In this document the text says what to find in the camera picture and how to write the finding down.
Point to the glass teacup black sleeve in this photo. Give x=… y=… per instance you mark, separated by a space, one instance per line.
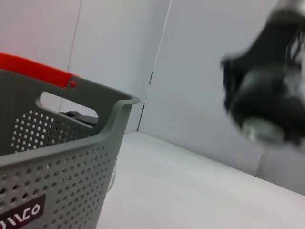
x=262 y=95

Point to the thin white pole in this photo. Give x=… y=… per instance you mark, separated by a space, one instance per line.
x=151 y=77

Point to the grey perforated storage bin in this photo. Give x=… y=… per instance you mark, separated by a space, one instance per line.
x=71 y=179

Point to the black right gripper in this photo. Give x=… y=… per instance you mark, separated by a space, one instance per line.
x=274 y=43

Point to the glass teapot black lid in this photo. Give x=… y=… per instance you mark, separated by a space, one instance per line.
x=83 y=119

